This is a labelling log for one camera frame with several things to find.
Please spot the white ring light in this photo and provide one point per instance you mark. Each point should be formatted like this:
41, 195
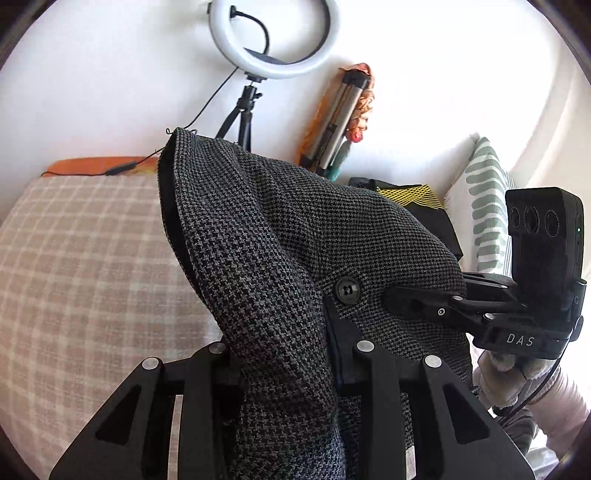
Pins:
274, 40

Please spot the black mini tripod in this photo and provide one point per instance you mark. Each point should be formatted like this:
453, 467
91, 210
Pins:
243, 111

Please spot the folded silver tripod stand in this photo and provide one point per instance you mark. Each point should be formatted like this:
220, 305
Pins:
328, 131

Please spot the grey houndstooth pants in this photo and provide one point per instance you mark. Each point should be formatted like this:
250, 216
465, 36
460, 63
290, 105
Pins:
263, 243

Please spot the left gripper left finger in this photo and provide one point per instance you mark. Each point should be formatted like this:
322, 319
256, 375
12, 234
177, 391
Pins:
129, 435

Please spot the black garment yellow mesh print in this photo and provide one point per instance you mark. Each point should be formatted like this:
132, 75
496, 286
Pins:
422, 202

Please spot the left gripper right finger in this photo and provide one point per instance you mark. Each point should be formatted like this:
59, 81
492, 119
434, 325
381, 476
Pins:
454, 436

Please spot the green striped white pillow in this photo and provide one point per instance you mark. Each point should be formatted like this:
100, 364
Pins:
476, 205

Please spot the white gloved right hand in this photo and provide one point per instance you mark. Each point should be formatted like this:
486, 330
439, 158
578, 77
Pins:
504, 380

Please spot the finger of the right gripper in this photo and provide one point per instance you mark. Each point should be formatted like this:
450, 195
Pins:
445, 308
492, 291

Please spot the right forearm pink sleeve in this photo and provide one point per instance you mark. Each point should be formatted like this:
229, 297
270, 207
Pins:
560, 411

